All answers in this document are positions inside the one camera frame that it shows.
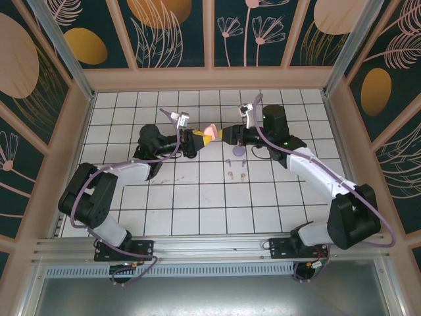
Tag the pink earbud charging case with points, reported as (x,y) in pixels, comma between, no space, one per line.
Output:
(210,131)

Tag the purple earbud charging case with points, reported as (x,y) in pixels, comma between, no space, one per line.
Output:
(238,150)

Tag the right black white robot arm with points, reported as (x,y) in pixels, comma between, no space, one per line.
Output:
(315,171)

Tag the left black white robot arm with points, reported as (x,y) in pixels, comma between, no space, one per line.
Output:
(131,171)

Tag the black controller board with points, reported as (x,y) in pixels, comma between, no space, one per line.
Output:
(120,279)

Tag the green controller board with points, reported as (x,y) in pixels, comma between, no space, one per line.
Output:
(317,265)

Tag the grey metal sheet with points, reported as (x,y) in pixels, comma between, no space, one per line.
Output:
(210,296)

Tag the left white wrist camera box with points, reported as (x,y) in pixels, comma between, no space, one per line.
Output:
(182,120)

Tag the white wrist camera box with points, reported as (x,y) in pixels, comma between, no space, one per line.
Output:
(244,108)
(182,120)

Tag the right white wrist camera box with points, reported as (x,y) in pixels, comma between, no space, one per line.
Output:
(244,108)

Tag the aluminium table edge rail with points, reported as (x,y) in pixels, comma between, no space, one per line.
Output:
(336,131)
(82,131)

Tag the aluminium frame post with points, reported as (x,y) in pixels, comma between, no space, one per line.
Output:
(350,49)
(63,49)

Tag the aluminium mounting rail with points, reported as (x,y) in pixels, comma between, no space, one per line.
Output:
(210,245)

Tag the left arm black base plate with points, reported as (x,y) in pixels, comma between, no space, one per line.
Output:
(144,247)

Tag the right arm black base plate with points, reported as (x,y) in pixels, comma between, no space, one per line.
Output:
(279,247)

